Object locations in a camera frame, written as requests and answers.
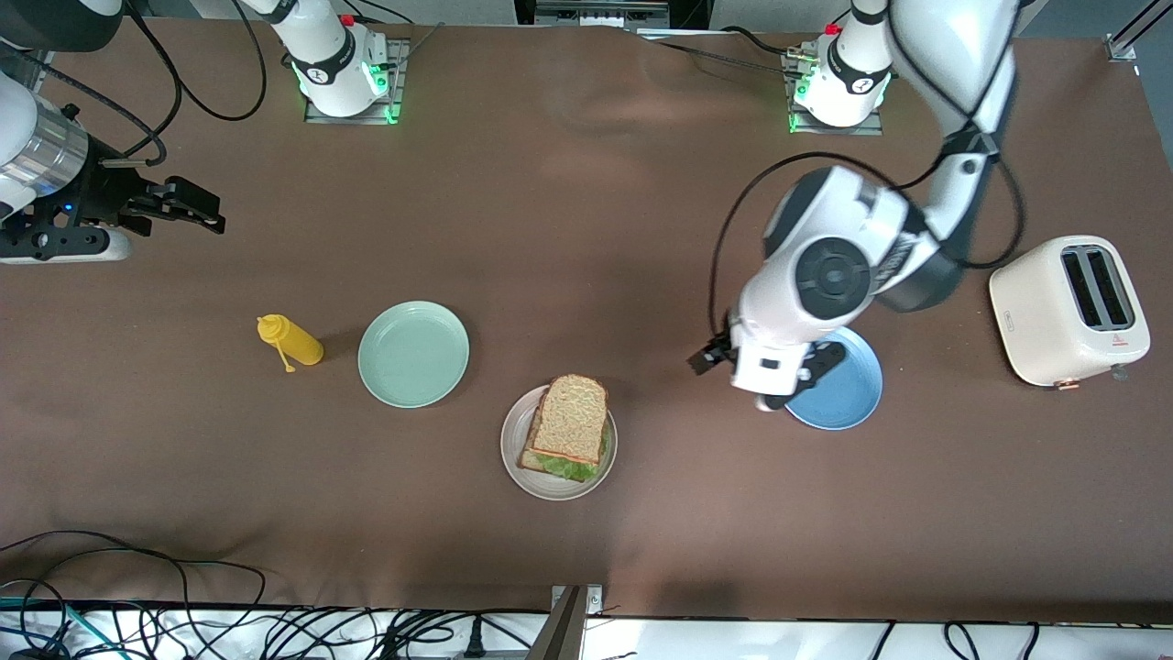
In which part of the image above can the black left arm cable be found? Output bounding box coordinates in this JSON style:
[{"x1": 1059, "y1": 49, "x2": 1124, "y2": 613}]
[{"x1": 708, "y1": 151, "x2": 1025, "y2": 340}]

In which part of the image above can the brown table cover sheet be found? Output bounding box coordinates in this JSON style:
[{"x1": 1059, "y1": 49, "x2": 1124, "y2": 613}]
[{"x1": 0, "y1": 14, "x2": 1173, "y2": 626}]

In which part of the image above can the grey braided base cable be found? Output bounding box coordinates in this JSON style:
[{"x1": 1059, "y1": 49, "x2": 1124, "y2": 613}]
[{"x1": 655, "y1": 41, "x2": 803, "y2": 76}]

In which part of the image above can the toasted brown bread slice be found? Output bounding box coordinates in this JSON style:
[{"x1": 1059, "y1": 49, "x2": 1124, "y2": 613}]
[
  {"x1": 530, "y1": 374, "x2": 608, "y2": 464},
  {"x1": 516, "y1": 408, "x2": 551, "y2": 473}
]

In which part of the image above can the black hanging cable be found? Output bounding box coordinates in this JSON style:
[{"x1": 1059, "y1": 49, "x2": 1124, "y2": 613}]
[{"x1": 0, "y1": 46, "x2": 168, "y2": 168}]

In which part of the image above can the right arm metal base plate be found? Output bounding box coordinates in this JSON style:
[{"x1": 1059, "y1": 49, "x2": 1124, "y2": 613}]
[{"x1": 304, "y1": 38, "x2": 411, "y2": 125}]

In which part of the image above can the yellow mustard squeeze bottle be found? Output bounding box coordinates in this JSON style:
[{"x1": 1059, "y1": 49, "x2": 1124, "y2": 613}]
[{"x1": 257, "y1": 314, "x2": 324, "y2": 374}]

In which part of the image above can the black equipment box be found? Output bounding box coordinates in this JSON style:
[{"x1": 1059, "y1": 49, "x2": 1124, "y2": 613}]
[{"x1": 513, "y1": 0, "x2": 714, "y2": 28}]

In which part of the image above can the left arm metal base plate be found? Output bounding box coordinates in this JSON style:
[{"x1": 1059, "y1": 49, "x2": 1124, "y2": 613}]
[{"x1": 786, "y1": 50, "x2": 885, "y2": 137}]

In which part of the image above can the black base cable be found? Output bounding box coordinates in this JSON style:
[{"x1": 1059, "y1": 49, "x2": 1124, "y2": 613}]
[{"x1": 719, "y1": 26, "x2": 798, "y2": 56}]

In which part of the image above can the mint green round plate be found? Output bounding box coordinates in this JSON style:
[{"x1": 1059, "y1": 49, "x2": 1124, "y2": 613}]
[{"x1": 357, "y1": 301, "x2": 471, "y2": 410}]

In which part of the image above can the aluminium frame post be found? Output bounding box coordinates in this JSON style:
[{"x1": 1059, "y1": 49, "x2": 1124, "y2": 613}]
[{"x1": 527, "y1": 584, "x2": 606, "y2": 660}]

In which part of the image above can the teal cable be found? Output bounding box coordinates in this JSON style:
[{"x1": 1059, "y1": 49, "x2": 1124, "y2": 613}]
[{"x1": 0, "y1": 596, "x2": 102, "y2": 654}]

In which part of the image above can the green lettuce leaf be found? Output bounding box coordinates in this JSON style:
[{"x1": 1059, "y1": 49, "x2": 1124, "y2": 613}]
[{"x1": 522, "y1": 431, "x2": 608, "y2": 484}]

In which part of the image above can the aluminium frame profile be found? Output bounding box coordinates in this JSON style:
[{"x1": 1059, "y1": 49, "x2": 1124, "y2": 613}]
[{"x1": 1104, "y1": 0, "x2": 1173, "y2": 63}]

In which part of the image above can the beige round plate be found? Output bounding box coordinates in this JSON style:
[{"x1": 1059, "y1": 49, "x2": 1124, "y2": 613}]
[{"x1": 500, "y1": 383, "x2": 619, "y2": 501}]

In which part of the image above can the cream white toaster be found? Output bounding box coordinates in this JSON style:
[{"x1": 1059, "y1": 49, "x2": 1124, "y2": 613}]
[{"x1": 988, "y1": 235, "x2": 1154, "y2": 392}]

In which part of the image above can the blue round plate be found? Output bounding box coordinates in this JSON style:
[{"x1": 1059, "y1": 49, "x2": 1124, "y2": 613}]
[{"x1": 784, "y1": 325, "x2": 884, "y2": 432}]

